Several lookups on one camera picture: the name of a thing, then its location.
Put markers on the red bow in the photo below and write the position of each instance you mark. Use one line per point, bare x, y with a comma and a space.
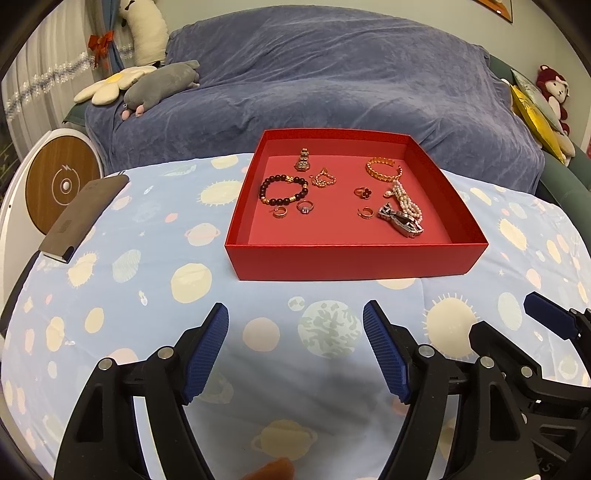
99, 44

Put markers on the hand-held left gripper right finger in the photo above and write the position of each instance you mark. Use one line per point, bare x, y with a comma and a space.
385, 350

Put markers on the green sofa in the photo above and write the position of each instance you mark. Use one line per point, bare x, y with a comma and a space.
558, 184

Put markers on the blue curtain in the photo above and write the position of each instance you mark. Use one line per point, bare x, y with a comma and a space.
111, 18

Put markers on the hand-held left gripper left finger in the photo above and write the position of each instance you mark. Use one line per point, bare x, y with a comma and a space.
210, 350

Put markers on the person's left hand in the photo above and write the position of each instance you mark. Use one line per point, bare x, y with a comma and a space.
272, 470

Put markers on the white sheer curtain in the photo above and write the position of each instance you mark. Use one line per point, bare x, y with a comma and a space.
55, 115

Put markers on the gold amber bangle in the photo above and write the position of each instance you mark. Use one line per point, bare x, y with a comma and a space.
376, 173

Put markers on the white plush toy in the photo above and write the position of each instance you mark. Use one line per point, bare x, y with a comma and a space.
147, 37

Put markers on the gold pendant charm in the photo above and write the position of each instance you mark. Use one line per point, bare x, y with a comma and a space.
302, 161

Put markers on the silver watch band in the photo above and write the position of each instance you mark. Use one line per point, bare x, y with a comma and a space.
406, 226

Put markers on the round wooden-top device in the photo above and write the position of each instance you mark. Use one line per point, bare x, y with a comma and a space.
60, 161

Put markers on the blue-grey sofa cover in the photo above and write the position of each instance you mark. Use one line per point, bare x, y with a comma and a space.
346, 83

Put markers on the gold hoop earring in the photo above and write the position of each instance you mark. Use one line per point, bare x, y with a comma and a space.
364, 215
278, 216

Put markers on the flower-shaped cushion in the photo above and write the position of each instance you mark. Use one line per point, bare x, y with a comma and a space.
106, 87

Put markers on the red plush doll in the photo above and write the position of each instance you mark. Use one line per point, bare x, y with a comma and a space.
549, 78

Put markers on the silver bead garland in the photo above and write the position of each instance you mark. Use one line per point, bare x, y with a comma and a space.
51, 74

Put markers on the grey patterned cushion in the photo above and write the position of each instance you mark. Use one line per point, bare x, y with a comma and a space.
531, 85

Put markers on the gold cushion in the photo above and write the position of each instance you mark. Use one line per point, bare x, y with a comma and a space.
531, 115

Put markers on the grey plush toy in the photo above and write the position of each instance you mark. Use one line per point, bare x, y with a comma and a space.
157, 87

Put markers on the dark grey flat device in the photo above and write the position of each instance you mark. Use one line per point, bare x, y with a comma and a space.
83, 212

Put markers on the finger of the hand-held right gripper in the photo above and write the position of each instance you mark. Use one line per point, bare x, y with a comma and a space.
549, 314
489, 339

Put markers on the light blue printed blanket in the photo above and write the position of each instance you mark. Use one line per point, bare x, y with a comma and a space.
138, 277

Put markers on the red box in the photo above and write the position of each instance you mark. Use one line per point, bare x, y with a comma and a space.
351, 263

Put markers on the orange wall picture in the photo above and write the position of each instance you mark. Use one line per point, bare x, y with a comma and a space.
501, 7

